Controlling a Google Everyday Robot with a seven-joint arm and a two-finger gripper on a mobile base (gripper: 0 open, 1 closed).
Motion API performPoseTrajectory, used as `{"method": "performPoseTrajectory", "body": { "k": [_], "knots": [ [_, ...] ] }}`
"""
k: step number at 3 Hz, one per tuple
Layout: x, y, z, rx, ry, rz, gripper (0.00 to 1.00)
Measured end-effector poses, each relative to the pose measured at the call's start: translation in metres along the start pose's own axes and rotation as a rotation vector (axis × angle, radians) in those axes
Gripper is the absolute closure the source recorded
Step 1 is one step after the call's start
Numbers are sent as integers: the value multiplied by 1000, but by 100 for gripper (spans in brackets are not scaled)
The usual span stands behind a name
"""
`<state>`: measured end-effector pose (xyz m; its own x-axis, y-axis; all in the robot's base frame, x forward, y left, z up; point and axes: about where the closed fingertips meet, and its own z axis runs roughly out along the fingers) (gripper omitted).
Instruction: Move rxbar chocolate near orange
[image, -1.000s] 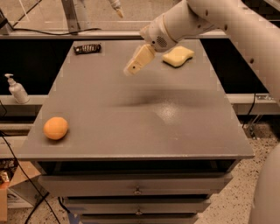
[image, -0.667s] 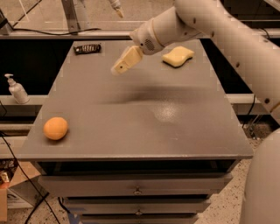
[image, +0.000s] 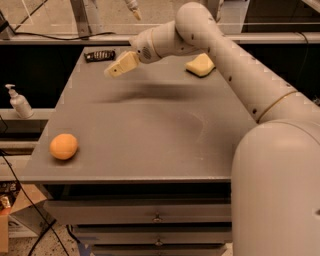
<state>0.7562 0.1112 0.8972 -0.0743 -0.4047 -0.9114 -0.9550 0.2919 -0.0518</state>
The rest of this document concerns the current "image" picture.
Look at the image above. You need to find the yellow sponge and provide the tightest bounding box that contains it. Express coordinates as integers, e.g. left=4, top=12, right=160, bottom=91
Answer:
left=185, top=53, right=215, bottom=77

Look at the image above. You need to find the black cable on ledge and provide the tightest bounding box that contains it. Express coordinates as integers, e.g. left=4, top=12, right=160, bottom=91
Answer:
left=13, top=31, right=116, bottom=42

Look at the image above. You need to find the top grey drawer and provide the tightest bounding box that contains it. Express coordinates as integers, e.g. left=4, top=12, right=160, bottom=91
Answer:
left=45, top=199, right=231, bottom=225

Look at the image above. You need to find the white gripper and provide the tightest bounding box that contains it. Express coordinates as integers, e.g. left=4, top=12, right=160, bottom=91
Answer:
left=104, top=29, right=161, bottom=78

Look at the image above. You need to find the left metal bracket post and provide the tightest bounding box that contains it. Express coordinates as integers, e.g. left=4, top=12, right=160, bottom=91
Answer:
left=70, top=0, right=91, bottom=37

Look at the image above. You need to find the cream nozzle tool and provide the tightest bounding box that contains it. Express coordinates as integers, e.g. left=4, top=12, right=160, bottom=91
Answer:
left=124, top=0, right=142, bottom=21

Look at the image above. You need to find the middle grey drawer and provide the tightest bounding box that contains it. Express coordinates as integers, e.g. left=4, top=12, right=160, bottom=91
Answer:
left=73, top=225, right=232, bottom=245

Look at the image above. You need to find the right metal bracket post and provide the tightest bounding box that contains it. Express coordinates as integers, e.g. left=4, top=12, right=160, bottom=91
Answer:
left=207, top=0, right=224, bottom=22

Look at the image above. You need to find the cardboard box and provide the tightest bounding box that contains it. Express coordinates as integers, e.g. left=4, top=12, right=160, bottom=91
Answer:
left=0, top=184, right=46, bottom=253

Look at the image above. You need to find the grey drawer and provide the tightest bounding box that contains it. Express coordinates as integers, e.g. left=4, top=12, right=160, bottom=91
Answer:
left=45, top=199, right=231, bottom=225
left=92, top=245, right=227, bottom=256
left=73, top=225, right=232, bottom=245

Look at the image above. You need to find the dark chocolate rxbar wrapper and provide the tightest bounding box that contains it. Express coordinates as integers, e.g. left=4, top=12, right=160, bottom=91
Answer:
left=84, top=50, right=116, bottom=63

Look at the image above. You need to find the black floor cable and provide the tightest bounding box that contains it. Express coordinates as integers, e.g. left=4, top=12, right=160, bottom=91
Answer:
left=0, top=114, right=70, bottom=256

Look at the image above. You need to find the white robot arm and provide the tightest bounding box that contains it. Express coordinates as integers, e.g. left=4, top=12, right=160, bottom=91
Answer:
left=105, top=2, right=320, bottom=256

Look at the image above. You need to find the grey drawer cabinet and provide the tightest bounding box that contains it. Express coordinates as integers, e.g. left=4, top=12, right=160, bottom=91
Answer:
left=20, top=44, right=258, bottom=256

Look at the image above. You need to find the metal bracket post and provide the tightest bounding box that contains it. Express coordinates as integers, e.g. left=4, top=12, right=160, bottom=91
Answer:
left=207, top=0, right=224, bottom=22
left=70, top=0, right=91, bottom=37

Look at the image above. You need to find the orange fruit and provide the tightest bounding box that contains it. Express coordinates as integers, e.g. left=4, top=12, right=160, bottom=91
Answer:
left=49, top=134, right=78, bottom=160

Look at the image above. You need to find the bottom grey drawer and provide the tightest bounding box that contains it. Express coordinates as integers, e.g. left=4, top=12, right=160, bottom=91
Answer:
left=92, top=245, right=227, bottom=256

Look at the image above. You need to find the white pump soap bottle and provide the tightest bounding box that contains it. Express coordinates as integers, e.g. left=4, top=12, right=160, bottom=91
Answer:
left=5, top=84, right=33, bottom=119

